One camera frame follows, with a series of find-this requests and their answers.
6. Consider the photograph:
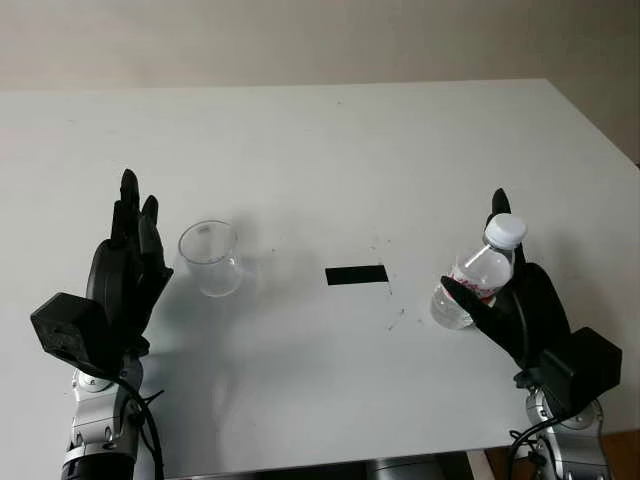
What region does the clear water bottle white cap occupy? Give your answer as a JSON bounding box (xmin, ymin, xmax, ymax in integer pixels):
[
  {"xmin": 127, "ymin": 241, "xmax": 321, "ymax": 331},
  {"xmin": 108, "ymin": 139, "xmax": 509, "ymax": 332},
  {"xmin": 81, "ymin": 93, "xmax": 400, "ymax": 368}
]
[{"xmin": 429, "ymin": 213, "xmax": 529, "ymax": 331}]

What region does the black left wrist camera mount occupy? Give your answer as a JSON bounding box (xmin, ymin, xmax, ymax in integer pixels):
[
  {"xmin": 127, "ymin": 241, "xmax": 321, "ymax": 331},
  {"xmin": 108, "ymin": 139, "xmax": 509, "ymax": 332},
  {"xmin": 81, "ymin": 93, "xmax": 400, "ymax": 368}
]
[{"xmin": 29, "ymin": 293, "xmax": 109, "ymax": 374}]

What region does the black tape rectangle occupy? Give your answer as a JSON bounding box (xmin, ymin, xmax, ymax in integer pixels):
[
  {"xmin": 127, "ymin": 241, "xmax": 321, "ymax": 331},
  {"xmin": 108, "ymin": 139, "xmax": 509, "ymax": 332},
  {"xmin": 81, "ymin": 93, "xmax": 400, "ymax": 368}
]
[{"xmin": 324, "ymin": 264, "xmax": 391, "ymax": 288}]

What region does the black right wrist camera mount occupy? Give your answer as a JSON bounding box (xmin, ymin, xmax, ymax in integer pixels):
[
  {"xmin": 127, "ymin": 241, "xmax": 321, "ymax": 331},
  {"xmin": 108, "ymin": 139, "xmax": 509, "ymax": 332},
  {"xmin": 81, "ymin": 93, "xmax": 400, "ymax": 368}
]
[{"xmin": 537, "ymin": 327, "xmax": 624, "ymax": 417}]

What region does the dark grey robot torso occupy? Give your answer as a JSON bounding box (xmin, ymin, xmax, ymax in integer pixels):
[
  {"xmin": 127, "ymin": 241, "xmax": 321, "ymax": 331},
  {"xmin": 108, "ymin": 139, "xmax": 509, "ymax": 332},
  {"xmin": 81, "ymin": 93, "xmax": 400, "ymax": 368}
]
[{"xmin": 367, "ymin": 455, "xmax": 472, "ymax": 480}]

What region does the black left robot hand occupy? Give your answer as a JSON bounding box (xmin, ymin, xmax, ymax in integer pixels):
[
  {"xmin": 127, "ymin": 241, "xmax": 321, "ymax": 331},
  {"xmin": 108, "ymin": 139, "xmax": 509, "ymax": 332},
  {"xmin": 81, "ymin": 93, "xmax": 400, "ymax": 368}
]
[{"xmin": 84, "ymin": 168, "xmax": 175, "ymax": 372}]

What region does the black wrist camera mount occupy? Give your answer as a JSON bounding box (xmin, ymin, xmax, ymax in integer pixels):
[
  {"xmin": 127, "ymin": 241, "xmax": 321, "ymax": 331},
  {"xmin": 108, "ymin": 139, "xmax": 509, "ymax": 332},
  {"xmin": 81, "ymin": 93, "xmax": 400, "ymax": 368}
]
[
  {"xmin": 537, "ymin": 327, "xmax": 624, "ymax": 417},
  {"xmin": 29, "ymin": 293, "xmax": 109, "ymax": 374}
]

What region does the clear glass cup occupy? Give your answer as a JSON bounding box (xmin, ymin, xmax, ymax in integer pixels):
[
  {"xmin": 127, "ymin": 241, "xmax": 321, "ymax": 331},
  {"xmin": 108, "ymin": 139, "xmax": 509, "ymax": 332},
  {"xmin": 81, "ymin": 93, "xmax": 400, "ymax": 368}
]
[{"xmin": 178, "ymin": 218, "xmax": 241, "ymax": 299}]

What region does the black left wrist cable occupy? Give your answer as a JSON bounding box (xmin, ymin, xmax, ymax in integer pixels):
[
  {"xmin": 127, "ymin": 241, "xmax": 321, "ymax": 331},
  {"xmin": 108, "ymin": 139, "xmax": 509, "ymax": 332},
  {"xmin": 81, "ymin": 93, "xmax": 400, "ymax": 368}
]
[{"xmin": 94, "ymin": 367, "xmax": 167, "ymax": 480}]

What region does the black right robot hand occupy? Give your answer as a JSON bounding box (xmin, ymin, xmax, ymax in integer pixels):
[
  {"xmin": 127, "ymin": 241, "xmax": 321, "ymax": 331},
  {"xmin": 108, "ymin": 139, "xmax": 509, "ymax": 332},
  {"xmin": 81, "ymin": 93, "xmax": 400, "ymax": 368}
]
[{"xmin": 438, "ymin": 187, "xmax": 574, "ymax": 374}]

